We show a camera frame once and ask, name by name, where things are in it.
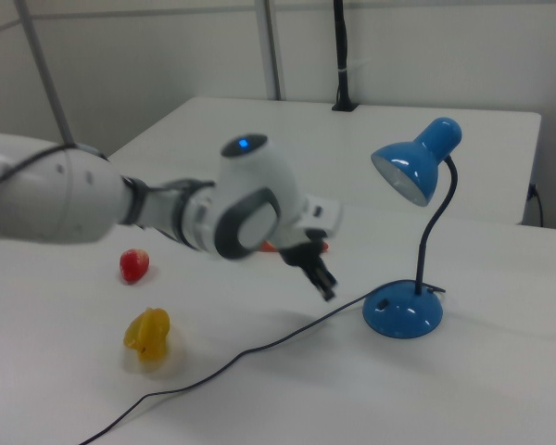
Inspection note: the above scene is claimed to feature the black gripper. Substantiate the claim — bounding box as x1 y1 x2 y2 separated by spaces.
279 228 339 303

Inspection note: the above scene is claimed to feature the blue gooseneck desk lamp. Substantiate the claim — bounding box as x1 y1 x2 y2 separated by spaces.
361 116 463 340

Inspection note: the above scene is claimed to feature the orange toy carrot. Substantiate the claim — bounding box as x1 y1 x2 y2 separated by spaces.
260 237 330 255

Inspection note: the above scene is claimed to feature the yellow toy starfruit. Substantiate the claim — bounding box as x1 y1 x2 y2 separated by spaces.
122 306 172 362

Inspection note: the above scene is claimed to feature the red toy strawberry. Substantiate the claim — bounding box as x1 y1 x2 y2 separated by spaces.
119 248 151 285

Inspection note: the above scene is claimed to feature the black clamped pole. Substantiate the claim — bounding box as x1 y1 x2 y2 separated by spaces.
331 0 360 113

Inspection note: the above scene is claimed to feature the black lamp power cable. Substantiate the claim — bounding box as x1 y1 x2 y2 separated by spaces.
79 294 370 445

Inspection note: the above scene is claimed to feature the black wall socket cable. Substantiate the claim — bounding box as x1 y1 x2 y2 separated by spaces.
527 182 546 228

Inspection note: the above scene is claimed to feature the grey partition post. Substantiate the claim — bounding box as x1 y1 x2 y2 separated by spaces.
254 0 284 101
14 0 76 146

